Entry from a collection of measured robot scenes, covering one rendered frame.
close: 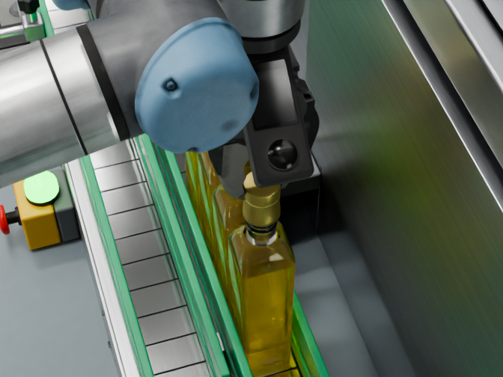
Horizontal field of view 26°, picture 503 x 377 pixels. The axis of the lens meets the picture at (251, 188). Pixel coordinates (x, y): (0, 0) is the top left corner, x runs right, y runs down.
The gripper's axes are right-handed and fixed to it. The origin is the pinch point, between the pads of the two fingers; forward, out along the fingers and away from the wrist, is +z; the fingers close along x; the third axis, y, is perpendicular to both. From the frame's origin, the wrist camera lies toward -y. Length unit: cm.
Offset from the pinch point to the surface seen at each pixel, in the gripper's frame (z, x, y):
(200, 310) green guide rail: 19.8, 6.1, 1.2
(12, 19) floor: 116, 17, 159
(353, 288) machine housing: 35.9, -14.9, 8.5
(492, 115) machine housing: -20.3, -12.9, -13.6
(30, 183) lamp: 31.1, 20.6, 32.7
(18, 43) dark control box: 33, 18, 60
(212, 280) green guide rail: 19.9, 3.9, 4.4
